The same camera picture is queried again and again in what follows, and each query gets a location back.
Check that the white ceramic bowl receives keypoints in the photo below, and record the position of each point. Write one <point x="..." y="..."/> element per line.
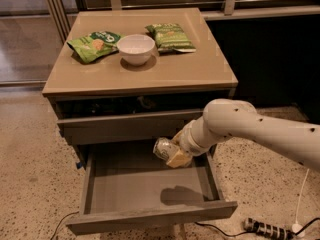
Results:
<point x="136" y="49"/>

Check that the grey top drawer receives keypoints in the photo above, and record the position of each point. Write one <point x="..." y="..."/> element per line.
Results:
<point x="119" y="128"/>

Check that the open grey middle drawer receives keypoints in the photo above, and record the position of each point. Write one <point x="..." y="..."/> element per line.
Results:
<point x="127" y="187"/>

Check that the silver green 7up can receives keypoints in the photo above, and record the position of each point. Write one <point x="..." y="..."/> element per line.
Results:
<point x="165" y="149"/>

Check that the right green chip bag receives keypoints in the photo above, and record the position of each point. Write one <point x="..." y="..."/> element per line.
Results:
<point x="170" y="37"/>

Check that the grey wooden drawer cabinet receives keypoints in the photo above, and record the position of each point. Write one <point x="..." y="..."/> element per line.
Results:
<point x="111" y="86"/>

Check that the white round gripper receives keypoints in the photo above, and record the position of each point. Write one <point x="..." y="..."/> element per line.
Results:
<point x="187" y="145"/>

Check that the left green chip bag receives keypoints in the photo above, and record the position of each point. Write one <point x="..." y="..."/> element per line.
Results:
<point x="95" y="45"/>

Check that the black power strip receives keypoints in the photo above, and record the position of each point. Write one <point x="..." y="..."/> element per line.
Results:
<point x="266" y="230"/>

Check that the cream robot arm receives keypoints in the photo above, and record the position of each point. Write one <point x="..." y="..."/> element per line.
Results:
<point x="223" y="119"/>

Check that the green chip bag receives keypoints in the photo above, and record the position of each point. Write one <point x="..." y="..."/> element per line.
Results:
<point x="170" y="37"/>
<point x="95" y="45"/>

